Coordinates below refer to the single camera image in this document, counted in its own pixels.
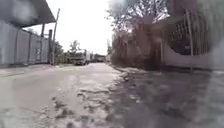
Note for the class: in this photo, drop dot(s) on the vehicle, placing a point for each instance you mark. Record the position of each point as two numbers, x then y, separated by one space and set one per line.
81 58

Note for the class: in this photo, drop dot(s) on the brown bushes and trees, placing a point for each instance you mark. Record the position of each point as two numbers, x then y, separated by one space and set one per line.
136 43

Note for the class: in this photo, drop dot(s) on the green trees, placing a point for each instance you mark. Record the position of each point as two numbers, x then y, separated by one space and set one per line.
65 53

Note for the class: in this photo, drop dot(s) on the leaning pole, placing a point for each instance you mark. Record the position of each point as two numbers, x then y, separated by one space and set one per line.
55 33

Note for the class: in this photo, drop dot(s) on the grey cracked asphalt road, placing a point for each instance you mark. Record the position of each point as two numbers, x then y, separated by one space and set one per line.
50 86

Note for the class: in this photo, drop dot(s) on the white fence with railing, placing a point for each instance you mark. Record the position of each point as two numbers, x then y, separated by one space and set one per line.
186 56

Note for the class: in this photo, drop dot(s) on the grey building with overhanging roof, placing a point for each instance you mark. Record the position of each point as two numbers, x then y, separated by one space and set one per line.
16 43

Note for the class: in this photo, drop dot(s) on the dark post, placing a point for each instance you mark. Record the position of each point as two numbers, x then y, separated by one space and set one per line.
50 46

